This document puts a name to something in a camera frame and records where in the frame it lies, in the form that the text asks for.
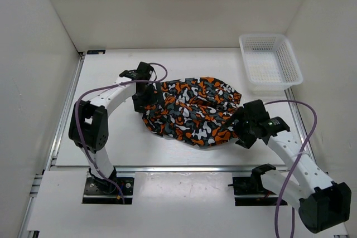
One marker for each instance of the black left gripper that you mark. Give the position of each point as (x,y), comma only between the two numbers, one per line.
(155,98)

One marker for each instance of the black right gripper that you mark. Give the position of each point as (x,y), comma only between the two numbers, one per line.
(245,140)

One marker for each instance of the camouflage orange black shorts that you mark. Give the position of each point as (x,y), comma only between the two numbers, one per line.
(194,110)

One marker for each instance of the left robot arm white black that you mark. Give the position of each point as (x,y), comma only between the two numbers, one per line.
(89,128)

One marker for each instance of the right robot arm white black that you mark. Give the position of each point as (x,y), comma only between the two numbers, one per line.
(321,203)

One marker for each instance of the white perforated plastic basket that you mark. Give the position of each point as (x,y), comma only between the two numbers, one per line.
(270,62)

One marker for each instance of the blue label sticker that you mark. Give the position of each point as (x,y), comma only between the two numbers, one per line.
(95,52)

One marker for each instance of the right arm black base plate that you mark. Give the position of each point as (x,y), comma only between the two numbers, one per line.
(245,195)

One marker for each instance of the aluminium frame rail front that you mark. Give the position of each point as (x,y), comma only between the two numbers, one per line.
(151,169)

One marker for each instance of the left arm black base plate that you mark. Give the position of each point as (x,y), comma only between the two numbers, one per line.
(92,194)

